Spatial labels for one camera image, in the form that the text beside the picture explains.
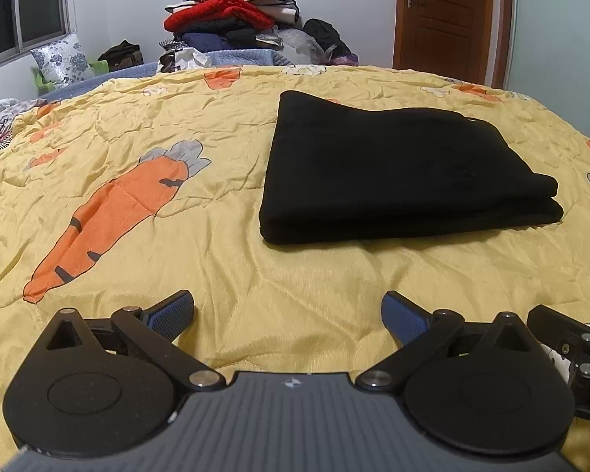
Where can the purple cloth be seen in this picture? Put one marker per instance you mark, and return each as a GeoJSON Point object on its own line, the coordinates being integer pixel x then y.
{"type": "Point", "coordinates": [344, 60]}

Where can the brown wooden door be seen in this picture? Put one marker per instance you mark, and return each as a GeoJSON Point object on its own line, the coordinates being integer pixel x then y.
{"type": "Point", "coordinates": [442, 34]}

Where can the pile of clothes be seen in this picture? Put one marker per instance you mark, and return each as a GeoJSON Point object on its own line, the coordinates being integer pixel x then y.
{"type": "Point", "coordinates": [216, 12]}

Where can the frosted glass wardrobe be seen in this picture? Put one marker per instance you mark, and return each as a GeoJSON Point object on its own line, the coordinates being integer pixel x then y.
{"type": "Point", "coordinates": [555, 49]}

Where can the window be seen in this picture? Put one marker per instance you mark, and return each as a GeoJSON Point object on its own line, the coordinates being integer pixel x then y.
{"type": "Point", "coordinates": [39, 0]}

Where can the black white printed cloth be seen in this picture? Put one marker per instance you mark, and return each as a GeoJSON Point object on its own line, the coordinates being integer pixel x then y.
{"type": "Point", "coordinates": [187, 59]}

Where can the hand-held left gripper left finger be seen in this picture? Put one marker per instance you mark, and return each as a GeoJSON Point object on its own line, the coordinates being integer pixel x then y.
{"type": "Point", "coordinates": [172, 314]}

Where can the black pants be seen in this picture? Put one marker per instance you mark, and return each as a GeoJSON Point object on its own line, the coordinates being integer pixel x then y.
{"type": "Point", "coordinates": [398, 172]}

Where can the yellow carrot print quilt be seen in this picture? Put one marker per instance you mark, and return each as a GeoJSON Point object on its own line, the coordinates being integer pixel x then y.
{"type": "Point", "coordinates": [226, 265]}

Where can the floral grey pillow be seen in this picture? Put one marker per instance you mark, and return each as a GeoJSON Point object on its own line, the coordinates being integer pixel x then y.
{"type": "Point", "coordinates": [61, 59]}

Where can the black bag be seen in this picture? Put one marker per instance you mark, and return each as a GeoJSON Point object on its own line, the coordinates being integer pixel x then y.
{"type": "Point", "coordinates": [322, 34]}

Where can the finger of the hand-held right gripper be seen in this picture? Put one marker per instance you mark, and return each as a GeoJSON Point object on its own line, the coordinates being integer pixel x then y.
{"type": "Point", "coordinates": [560, 324]}

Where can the brown bag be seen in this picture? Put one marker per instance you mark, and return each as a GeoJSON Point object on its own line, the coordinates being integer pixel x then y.
{"type": "Point", "coordinates": [123, 54]}

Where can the translucent plastic bag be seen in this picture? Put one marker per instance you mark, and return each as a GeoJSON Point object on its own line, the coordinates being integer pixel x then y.
{"type": "Point", "coordinates": [300, 46]}

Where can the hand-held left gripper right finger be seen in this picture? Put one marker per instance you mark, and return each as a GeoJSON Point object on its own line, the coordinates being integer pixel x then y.
{"type": "Point", "coordinates": [405, 319]}

